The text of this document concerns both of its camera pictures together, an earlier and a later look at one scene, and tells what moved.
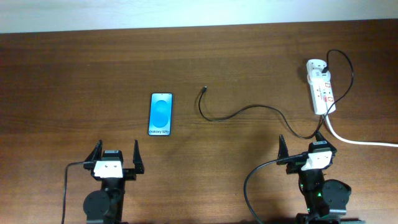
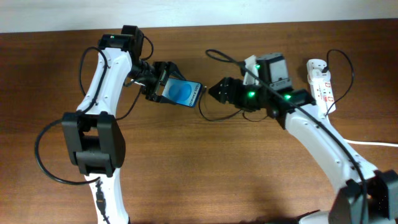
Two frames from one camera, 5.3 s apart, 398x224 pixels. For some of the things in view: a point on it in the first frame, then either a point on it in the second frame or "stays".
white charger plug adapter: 314,74 stays
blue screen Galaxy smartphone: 160,114 -> 182,92
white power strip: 321,86 stays
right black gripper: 293,167 -> 229,83
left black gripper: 130,173 -> 165,68
